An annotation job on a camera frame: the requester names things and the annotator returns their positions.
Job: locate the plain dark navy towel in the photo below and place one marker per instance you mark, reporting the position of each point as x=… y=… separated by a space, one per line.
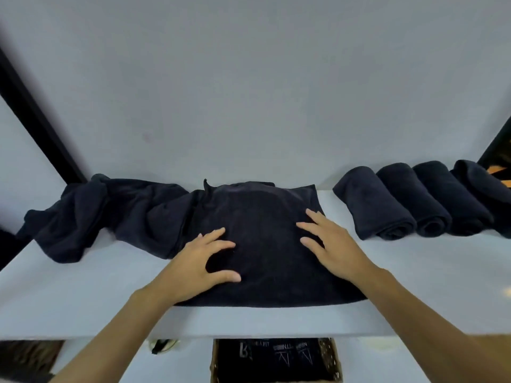
x=411 y=199

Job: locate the person's right hand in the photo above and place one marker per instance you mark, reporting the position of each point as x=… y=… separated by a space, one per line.
x=343 y=251

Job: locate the gold black object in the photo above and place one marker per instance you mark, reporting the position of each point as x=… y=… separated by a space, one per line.
x=163 y=345

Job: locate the person's left forearm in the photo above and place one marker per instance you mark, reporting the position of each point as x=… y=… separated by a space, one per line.
x=108 y=343

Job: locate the dark navy printed towel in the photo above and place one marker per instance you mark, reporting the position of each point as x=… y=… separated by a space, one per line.
x=263 y=235
x=367 y=199
x=451 y=199
x=487 y=191

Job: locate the person's right forearm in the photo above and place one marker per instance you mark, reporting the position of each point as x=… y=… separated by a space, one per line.
x=431 y=335

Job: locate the woven wicker basket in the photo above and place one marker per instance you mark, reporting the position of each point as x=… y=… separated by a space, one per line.
x=337 y=362

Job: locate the heap of dark navy towels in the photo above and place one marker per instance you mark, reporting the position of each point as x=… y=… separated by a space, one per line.
x=119 y=215

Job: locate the person's left hand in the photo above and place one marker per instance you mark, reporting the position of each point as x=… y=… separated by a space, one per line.
x=187 y=271

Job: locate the large wicker hamper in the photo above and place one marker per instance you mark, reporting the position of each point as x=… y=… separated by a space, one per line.
x=24 y=360

